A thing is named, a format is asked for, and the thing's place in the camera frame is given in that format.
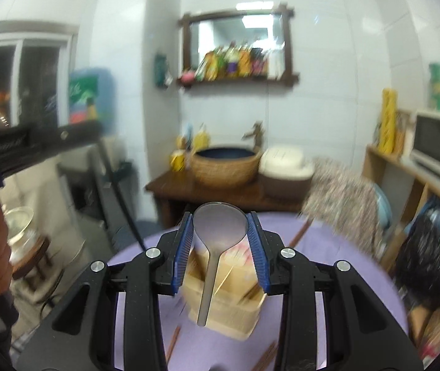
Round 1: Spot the bronze faucet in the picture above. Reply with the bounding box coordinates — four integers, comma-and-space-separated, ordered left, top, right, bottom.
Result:
242, 121, 264, 154

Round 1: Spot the blue water jug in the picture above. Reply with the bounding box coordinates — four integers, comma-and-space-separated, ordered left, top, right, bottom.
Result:
68, 67, 115, 133

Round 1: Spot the orange label bottle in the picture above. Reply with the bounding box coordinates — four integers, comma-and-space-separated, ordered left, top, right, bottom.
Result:
237, 43, 252, 79

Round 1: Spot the brown wooden chopstick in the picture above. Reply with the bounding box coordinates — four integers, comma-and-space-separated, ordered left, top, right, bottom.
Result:
250, 340, 279, 371
163, 325, 182, 361
287, 226, 310, 249

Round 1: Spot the wood framed mirror with shelf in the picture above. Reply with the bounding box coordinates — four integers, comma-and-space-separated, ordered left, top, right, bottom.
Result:
179, 3, 300, 90

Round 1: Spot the colourful bag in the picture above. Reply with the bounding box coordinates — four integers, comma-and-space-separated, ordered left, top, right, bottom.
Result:
409, 290, 440, 358

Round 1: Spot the green packet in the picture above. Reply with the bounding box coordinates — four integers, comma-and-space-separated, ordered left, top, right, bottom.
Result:
154, 53, 169, 88

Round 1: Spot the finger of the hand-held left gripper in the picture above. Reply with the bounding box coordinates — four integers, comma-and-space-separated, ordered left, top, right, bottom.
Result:
0, 120, 105, 184

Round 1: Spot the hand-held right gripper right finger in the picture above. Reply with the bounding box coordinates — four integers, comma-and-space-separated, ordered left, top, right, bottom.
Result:
245, 212, 424, 371

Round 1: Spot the black plastic bag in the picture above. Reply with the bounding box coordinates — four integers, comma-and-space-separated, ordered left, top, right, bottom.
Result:
393, 204, 440, 312

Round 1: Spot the white bottle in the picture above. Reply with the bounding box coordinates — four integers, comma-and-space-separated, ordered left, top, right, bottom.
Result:
268, 48, 285, 79

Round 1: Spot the floral patterned cloth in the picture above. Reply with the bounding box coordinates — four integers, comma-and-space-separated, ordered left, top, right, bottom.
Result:
302, 156, 384, 256

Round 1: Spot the dark sauce bottle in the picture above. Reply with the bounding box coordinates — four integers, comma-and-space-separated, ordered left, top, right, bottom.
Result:
251, 47, 268, 78

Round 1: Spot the dark wooden washstand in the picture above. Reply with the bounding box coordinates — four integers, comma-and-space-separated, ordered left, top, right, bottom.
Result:
144, 169, 314, 229

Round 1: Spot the yellow green pouch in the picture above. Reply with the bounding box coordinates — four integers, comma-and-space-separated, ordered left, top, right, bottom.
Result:
198, 48, 219, 82

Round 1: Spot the grey water dispenser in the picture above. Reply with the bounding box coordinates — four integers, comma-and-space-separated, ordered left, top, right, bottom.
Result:
57, 135, 145, 251

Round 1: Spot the yellow soap bottle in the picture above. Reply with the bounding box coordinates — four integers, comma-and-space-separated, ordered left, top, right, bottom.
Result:
192, 123, 211, 152

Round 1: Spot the metal spoon with wooden handle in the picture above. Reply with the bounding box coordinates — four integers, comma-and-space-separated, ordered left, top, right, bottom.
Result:
192, 203, 250, 327

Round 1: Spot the purple label bottle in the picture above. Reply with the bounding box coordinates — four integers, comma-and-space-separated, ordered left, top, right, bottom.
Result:
220, 43, 238, 80

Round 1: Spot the white rice cooker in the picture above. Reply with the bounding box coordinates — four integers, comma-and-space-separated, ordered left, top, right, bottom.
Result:
258, 144, 316, 191

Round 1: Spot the purple floral tablecloth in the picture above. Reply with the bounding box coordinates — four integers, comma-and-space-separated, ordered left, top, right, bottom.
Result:
107, 210, 411, 371

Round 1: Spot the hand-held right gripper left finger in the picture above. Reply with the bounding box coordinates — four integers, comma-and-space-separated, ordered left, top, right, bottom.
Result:
17, 212, 194, 371

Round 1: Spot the light wooden shelf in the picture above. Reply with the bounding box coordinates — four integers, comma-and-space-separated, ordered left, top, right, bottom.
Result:
362, 144, 440, 279

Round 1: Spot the window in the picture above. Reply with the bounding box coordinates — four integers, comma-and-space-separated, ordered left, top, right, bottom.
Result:
0, 22, 80, 133

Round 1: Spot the brown woven wash basin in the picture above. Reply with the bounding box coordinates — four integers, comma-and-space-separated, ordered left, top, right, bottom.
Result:
191, 146, 264, 191

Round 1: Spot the yellow tall box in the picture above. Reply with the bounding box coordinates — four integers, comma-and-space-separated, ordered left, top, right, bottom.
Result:
380, 88, 399, 156

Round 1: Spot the cream plastic utensil holder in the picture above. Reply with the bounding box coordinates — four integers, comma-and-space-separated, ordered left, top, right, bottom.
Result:
183, 245, 267, 341

